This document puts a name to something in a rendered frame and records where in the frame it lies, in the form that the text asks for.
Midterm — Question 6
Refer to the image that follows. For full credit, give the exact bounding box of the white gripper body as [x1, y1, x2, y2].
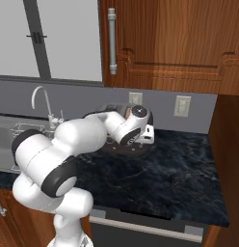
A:
[139, 134, 156, 146]

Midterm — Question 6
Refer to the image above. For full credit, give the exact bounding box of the tall wooden cabinet side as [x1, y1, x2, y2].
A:
[201, 94, 239, 247]

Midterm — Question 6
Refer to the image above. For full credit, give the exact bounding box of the dark dishwasher front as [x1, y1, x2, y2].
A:
[88, 206, 210, 247]

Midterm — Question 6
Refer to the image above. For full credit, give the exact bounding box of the silver curved tap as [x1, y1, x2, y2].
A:
[31, 85, 66, 130]

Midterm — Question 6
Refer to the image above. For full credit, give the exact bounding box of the grey framed window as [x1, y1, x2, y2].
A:
[0, 0, 105, 87]

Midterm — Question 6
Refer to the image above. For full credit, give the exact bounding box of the steel sink basin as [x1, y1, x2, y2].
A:
[0, 115, 63, 175]

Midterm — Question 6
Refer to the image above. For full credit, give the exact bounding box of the wooden base cupboard door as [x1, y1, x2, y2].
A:
[0, 188, 93, 247]

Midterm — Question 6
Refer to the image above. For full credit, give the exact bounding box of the small white wall socket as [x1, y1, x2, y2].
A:
[128, 92, 144, 107]

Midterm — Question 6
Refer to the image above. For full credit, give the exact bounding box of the white wall light switch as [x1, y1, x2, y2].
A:
[173, 95, 193, 118]

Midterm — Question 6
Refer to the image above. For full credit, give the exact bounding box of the silver dishwasher handle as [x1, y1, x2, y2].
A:
[89, 215, 203, 243]

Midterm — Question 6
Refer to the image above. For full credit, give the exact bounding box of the grey bar cupboard handle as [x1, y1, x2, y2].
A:
[107, 7, 119, 76]

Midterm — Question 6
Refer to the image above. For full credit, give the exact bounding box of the wooden wall cupboard door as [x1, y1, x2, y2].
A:
[98, 0, 239, 96]

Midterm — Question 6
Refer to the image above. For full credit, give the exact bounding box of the wire dish rack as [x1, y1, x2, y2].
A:
[10, 122, 56, 172]

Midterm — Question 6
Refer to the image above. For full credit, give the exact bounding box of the silver base cupboard handle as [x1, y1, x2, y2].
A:
[0, 196, 8, 217]

